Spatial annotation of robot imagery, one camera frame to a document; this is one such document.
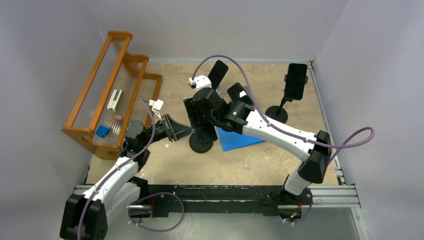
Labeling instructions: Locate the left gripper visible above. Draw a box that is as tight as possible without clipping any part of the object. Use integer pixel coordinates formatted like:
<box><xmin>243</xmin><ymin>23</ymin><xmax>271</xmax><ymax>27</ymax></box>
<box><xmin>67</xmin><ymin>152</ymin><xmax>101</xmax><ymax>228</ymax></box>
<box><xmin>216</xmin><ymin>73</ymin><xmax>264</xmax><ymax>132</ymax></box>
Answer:
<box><xmin>140</xmin><ymin>113</ymin><xmax>194</xmax><ymax>147</ymax></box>

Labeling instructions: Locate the black round-base phone stand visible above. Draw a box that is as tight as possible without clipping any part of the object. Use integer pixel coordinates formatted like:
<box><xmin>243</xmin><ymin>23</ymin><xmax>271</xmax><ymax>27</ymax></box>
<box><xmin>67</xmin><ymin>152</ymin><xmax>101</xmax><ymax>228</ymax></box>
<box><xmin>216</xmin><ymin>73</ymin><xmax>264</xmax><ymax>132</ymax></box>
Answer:
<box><xmin>189</xmin><ymin>134</ymin><xmax>213</xmax><ymax>154</ymax></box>

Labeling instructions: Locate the black smartphone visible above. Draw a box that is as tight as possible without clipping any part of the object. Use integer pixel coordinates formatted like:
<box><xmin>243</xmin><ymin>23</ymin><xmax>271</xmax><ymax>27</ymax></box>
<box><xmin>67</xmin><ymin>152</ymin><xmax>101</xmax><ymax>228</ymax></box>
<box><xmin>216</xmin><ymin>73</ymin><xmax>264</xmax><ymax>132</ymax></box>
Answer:
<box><xmin>195</xmin><ymin>123</ymin><xmax>218</xmax><ymax>144</ymax></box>

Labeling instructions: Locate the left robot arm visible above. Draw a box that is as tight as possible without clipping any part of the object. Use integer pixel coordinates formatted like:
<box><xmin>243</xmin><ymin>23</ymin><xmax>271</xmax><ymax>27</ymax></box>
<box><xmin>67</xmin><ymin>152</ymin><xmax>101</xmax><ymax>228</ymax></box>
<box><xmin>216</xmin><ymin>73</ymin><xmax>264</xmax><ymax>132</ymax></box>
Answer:
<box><xmin>59</xmin><ymin>114</ymin><xmax>195</xmax><ymax>240</ymax></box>

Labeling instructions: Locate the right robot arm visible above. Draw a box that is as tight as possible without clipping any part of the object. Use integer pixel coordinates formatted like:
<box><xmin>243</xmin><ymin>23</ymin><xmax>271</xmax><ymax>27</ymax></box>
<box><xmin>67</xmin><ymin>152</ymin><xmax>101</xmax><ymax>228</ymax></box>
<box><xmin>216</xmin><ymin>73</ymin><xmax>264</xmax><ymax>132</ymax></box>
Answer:
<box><xmin>183</xmin><ymin>87</ymin><xmax>331</xmax><ymax>204</ymax></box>

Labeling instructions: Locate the white phone stand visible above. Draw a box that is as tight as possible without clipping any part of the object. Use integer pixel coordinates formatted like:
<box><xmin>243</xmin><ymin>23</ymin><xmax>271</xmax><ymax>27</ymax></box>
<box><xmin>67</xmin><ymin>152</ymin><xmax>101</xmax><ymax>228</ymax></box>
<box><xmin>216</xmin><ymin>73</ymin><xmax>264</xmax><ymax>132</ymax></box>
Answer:
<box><xmin>215</xmin><ymin>86</ymin><xmax>222</xmax><ymax>95</ymax></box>

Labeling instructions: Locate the black phone on wooden stand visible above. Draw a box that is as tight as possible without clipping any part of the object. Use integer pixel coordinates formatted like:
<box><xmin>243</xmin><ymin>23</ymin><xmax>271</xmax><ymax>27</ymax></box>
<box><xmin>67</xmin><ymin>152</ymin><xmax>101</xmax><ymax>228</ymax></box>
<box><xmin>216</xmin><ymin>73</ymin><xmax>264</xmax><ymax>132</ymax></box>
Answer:
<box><xmin>227</xmin><ymin>82</ymin><xmax>254</xmax><ymax>106</ymax></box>

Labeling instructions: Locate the black phone on white stand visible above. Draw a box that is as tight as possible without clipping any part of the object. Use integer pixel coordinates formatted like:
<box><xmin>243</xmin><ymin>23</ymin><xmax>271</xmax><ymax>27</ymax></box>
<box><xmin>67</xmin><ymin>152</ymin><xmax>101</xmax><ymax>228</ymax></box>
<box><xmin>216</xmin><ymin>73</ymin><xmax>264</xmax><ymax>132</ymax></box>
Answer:
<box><xmin>207</xmin><ymin>60</ymin><xmax>229</xmax><ymax>90</ymax></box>

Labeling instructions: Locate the tall black phone stand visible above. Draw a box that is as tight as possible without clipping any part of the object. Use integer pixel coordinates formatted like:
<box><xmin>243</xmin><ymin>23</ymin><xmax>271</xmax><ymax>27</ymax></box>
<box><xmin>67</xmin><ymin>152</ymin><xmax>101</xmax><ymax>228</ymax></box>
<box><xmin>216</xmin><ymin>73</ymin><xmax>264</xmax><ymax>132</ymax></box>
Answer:
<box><xmin>265</xmin><ymin>93</ymin><xmax>296</xmax><ymax>124</ymax></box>

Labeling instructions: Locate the black phone on tall stand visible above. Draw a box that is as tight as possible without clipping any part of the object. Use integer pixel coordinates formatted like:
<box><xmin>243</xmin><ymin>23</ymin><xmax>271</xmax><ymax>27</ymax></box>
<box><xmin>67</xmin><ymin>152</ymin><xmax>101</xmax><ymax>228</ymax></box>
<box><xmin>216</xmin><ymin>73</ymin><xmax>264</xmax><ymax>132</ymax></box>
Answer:
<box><xmin>284</xmin><ymin>63</ymin><xmax>308</xmax><ymax>101</ymax></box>

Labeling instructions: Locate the blue mat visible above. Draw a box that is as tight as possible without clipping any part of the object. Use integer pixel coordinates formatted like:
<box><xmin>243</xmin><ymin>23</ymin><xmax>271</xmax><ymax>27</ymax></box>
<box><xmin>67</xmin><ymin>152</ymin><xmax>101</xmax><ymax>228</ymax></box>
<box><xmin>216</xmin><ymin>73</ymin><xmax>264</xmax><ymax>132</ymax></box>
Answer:
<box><xmin>216</xmin><ymin>128</ymin><xmax>264</xmax><ymax>152</ymax></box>

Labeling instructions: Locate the orange wooden rack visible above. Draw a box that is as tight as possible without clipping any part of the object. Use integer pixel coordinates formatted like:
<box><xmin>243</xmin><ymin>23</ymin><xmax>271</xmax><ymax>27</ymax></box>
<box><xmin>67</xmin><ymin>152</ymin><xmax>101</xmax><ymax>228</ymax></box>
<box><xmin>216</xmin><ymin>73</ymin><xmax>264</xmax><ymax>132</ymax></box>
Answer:
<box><xmin>62</xmin><ymin>31</ymin><xmax>163</xmax><ymax>161</ymax></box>

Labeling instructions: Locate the white rectangular device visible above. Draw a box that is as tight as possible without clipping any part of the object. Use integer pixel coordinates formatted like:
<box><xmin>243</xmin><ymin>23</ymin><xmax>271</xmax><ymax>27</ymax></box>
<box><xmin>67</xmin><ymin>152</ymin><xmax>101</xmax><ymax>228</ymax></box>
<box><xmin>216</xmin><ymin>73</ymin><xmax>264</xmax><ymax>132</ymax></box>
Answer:
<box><xmin>106</xmin><ymin>89</ymin><xmax>124</xmax><ymax>112</ymax></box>

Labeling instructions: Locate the blue small block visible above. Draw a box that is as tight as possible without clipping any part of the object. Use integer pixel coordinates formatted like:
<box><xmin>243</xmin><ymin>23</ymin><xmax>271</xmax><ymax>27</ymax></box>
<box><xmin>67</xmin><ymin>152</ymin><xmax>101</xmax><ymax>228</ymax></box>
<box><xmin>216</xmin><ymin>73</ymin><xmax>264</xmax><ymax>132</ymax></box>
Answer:
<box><xmin>95</xmin><ymin>125</ymin><xmax>111</xmax><ymax>138</ymax></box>

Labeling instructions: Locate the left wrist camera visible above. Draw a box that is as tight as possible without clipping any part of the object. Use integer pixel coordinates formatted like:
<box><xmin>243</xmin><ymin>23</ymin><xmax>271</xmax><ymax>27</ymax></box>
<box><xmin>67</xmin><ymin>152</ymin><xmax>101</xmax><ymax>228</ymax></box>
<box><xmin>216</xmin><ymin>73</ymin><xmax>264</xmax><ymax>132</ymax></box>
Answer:
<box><xmin>148</xmin><ymin>99</ymin><xmax>164</xmax><ymax>121</ymax></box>

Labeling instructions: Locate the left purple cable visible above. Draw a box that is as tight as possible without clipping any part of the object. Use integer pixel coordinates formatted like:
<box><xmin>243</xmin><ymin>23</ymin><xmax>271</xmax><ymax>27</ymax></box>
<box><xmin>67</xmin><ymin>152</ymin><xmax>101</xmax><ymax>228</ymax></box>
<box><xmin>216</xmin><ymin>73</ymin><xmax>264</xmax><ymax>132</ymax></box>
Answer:
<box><xmin>76</xmin><ymin>98</ymin><xmax>157</xmax><ymax>240</ymax></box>

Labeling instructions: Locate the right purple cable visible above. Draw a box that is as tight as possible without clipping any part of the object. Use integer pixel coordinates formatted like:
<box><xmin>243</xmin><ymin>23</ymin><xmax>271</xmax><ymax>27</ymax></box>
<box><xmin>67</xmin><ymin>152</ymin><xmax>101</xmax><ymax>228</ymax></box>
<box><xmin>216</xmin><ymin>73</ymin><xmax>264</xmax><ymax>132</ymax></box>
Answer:
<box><xmin>191</xmin><ymin>54</ymin><xmax>377</xmax><ymax>167</ymax></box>

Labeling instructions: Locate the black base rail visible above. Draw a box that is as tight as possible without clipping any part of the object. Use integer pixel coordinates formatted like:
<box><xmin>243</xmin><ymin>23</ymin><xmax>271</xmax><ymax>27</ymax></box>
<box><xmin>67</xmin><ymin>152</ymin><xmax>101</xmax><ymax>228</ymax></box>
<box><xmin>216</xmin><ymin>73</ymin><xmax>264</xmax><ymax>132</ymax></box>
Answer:
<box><xmin>73</xmin><ymin>184</ymin><xmax>361</xmax><ymax>226</ymax></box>

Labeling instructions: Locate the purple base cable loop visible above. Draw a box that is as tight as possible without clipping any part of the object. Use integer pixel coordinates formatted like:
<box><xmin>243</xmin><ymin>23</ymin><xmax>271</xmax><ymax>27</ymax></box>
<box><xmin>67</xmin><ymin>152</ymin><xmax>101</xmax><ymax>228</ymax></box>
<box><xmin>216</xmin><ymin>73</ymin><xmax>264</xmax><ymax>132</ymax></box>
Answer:
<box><xmin>127</xmin><ymin>191</ymin><xmax>186</xmax><ymax>233</ymax></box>

